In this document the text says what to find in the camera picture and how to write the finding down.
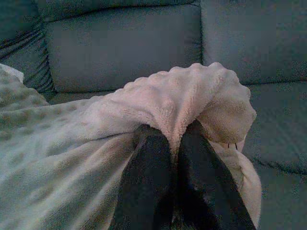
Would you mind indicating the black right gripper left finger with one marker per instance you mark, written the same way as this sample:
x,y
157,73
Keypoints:
x,y
148,182

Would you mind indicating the dark green leather sofa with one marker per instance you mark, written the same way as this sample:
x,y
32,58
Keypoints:
x,y
124,48

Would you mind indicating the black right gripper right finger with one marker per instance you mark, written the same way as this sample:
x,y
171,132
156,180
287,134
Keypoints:
x,y
206,187

